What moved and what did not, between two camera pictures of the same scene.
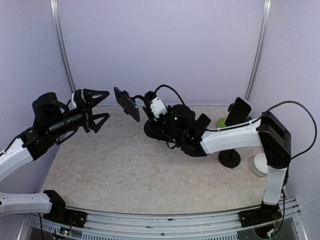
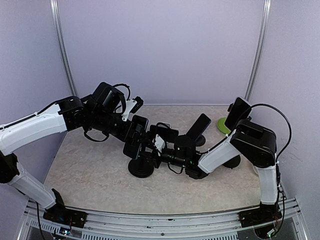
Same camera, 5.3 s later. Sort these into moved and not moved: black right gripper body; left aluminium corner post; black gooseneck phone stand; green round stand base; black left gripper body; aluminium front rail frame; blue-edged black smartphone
Moved: black left gripper body; blue-edged black smartphone; black gooseneck phone stand; black right gripper body
Not moved: green round stand base; left aluminium corner post; aluminium front rail frame
